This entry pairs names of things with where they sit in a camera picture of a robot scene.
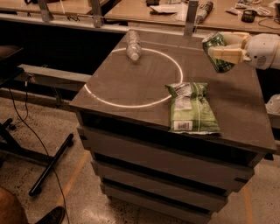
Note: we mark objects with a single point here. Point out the metal bracket post right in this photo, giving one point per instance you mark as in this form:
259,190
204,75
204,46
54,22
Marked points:
190,17

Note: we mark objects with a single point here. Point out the black tape roll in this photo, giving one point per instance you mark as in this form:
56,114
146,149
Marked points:
248,16

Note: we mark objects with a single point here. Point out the metal bracket post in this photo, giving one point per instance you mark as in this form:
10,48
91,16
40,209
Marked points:
190,17
97,13
46,15

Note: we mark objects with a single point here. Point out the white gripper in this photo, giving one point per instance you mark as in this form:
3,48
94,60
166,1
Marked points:
260,51

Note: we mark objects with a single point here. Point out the black chair base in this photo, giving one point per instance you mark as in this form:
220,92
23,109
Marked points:
10,146

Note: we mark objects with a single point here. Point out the green chip bag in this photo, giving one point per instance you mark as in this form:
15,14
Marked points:
190,110

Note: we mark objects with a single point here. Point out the rolled grey object on desk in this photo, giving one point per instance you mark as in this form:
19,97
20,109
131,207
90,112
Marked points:
203,11

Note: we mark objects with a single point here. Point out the metal bracket post left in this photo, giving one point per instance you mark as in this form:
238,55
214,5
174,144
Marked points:
46,15

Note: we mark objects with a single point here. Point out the white papers on desk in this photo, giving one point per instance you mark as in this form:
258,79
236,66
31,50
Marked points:
168,8

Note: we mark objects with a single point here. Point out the dark chair seat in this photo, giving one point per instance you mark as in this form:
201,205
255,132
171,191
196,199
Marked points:
9,66

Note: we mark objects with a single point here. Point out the brown trouser knee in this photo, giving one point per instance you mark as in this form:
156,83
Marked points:
11,210

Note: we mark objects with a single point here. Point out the clear plastic water bottle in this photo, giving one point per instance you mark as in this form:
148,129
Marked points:
133,49

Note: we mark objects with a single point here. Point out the black shoe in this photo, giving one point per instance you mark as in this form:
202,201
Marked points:
56,216

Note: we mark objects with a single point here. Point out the metal bracket post middle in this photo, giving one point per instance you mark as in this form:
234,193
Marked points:
97,13

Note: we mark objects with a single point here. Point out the green soda can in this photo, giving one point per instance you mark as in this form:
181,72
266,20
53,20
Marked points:
215,39

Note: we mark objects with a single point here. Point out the grey drawer cabinet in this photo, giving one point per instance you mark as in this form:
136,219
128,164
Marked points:
124,121

